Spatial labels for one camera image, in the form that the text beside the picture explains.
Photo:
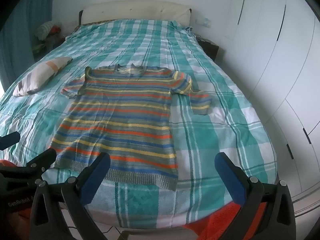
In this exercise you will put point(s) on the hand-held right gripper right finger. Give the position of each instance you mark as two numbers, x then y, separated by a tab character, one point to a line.
230	180

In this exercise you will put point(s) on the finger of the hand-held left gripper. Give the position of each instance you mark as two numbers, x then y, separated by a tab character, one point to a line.
41	160
10	140

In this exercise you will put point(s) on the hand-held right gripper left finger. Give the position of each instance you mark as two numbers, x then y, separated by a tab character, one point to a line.
95	180

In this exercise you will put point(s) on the striped towel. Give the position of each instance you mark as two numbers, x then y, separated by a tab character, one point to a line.
120	120

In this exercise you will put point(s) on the pile of clothes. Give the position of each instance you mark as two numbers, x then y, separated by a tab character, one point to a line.
46	30

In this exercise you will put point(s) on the orange fuzzy cloth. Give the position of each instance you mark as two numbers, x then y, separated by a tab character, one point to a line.
210	222

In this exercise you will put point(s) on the teal checked bedspread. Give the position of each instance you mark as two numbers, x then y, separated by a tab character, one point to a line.
212	135

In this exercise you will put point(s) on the striped pillow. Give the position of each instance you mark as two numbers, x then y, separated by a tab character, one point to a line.
40	76

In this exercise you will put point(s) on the teal curtain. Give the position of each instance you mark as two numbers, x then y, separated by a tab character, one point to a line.
22	30

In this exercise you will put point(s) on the white wardrobe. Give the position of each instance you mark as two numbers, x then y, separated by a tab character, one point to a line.
275	55

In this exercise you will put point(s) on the dark nightstand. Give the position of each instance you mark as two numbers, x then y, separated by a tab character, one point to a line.
208	47

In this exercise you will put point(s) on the cream padded headboard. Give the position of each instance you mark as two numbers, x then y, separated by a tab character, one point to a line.
135	11

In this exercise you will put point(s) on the black bed frame post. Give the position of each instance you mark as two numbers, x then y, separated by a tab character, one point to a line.
80	17

